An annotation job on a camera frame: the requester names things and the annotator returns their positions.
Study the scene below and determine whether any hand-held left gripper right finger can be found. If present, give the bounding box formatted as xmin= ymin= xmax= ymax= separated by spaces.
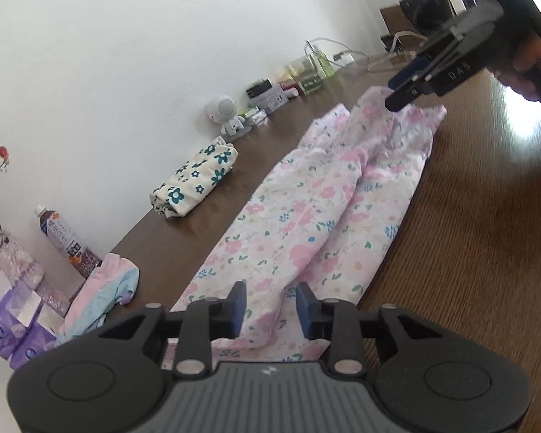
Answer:
xmin=295 ymin=282 xmax=447 ymax=375

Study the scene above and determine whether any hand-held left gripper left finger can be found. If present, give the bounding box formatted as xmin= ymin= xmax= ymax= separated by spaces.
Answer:
xmin=97 ymin=280 xmax=248 ymax=375

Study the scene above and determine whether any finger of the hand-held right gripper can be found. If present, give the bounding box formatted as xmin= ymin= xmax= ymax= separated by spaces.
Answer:
xmin=384 ymin=74 xmax=443 ymax=111
xmin=388 ymin=54 xmax=434 ymax=92

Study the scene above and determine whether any pink floral garment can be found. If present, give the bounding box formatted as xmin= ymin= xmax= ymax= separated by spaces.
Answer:
xmin=160 ymin=86 xmax=448 ymax=366

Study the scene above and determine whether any person's right hand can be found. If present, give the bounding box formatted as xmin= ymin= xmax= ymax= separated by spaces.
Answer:
xmin=496 ymin=31 xmax=541 ymax=113

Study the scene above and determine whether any brown wooden chair back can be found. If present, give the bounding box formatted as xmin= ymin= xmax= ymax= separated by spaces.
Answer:
xmin=380 ymin=0 xmax=456 ymax=55

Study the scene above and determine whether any black bag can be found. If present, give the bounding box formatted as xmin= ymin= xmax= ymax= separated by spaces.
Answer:
xmin=399 ymin=0 xmax=449 ymax=34

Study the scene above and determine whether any green spray bottle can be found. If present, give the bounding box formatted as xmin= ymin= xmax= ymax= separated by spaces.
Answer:
xmin=316 ymin=49 xmax=337 ymax=83

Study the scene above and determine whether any glass cup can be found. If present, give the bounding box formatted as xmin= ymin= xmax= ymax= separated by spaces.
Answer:
xmin=285 ymin=56 xmax=325 ymax=96

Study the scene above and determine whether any grey tin box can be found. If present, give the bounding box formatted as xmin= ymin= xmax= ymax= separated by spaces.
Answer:
xmin=257 ymin=86 xmax=291 ymax=111

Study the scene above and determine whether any cream teal-flowered folded cloth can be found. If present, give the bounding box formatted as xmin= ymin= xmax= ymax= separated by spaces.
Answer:
xmin=149 ymin=136 xmax=239 ymax=219

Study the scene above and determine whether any pink and blue pastel garment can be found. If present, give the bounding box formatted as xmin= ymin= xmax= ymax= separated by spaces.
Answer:
xmin=56 ymin=253 xmax=140 ymax=346

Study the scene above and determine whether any white robot-shaped speaker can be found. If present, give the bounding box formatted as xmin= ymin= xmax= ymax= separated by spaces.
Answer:
xmin=205 ymin=95 xmax=248 ymax=140

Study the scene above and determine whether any brown tea bottle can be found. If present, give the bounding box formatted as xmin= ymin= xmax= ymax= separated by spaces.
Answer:
xmin=34 ymin=204 xmax=104 ymax=278

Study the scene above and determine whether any purple tissue pack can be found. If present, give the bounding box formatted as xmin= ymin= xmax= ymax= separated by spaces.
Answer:
xmin=9 ymin=309 xmax=66 ymax=371
xmin=0 ymin=273 xmax=41 ymax=362

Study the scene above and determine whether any pink textured vase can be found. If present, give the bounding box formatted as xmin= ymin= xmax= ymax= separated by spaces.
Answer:
xmin=0 ymin=232 xmax=70 ymax=314

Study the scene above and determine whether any white charging cable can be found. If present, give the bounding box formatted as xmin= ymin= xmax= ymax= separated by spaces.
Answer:
xmin=304 ymin=31 xmax=425 ymax=73

